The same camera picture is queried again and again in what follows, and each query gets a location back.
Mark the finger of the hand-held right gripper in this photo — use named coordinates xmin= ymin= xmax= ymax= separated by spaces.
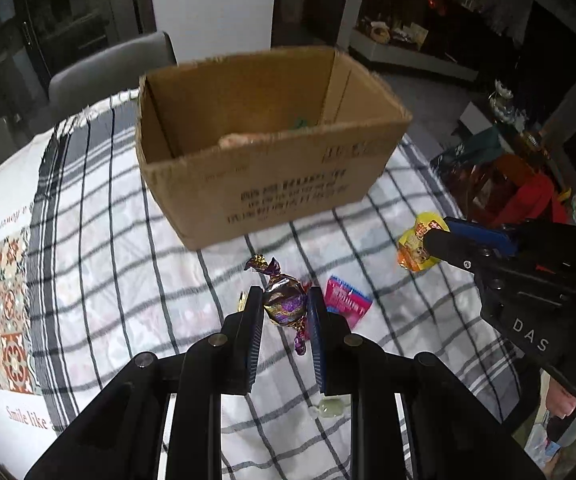
xmin=443 ymin=216 xmax=519 ymax=256
xmin=425 ymin=228 xmax=500 ymax=274

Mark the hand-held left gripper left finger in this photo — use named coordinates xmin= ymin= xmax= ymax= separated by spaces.
xmin=24 ymin=285 xmax=266 ymax=480

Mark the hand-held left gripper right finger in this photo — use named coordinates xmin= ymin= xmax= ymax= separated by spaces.
xmin=307 ymin=282 xmax=549 ymax=480

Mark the yellow snack packet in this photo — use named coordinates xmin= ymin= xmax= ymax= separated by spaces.
xmin=398 ymin=212 xmax=452 ymax=274

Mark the shiny foil-wrapped candy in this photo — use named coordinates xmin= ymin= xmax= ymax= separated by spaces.
xmin=246 ymin=255 xmax=311 ymax=356

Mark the brown cardboard box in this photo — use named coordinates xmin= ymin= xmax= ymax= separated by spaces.
xmin=135 ymin=46 xmax=413 ymax=251

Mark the person's right hand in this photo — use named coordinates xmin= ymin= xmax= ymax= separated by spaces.
xmin=545 ymin=385 xmax=576 ymax=419

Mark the wooden chair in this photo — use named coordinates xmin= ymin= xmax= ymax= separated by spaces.
xmin=448 ymin=152 xmax=569 ymax=231

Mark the pink snack packet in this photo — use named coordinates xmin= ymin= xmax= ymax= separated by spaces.
xmin=325 ymin=275 xmax=373 ymax=319

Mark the pale green wrapped candy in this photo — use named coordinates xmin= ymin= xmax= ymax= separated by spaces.
xmin=310 ymin=396 xmax=351 ymax=420

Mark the green cloth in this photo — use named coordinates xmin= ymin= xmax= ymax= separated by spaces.
xmin=460 ymin=127 xmax=502 ymax=162

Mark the black white plaid cloth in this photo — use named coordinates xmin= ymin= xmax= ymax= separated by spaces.
xmin=38 ymin=92 xmax=534 ymax=480

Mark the lotus flower ornament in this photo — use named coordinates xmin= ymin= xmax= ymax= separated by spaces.
xmin=488 ymin=80 xmax=517 ymax=121

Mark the white low bench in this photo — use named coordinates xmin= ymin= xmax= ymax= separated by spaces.
xmin=350 ymin=27 xmax=479 ymax=84

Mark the dark sideboard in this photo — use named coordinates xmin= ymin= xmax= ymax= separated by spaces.
xmin=358 ymin=0 xmax=535 ymax=57

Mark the tile-patterned white tablecloth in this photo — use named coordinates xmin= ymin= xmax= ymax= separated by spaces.
xmin=0 ymin=105 xmax=143 ymax=463

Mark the grey chair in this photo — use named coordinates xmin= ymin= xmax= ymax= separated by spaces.
xmin=48 ymin=31 xmax=177 ymax=122

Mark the dark sliding glass door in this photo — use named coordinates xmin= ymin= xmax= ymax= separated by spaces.
xmin=0 ymin=0 xmax=157 ymax=111

